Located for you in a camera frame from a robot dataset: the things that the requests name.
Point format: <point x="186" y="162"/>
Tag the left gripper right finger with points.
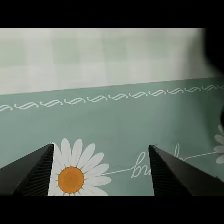
<point x="180" y="178"/>

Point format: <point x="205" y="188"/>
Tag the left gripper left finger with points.
<point x="31" y="175"/>

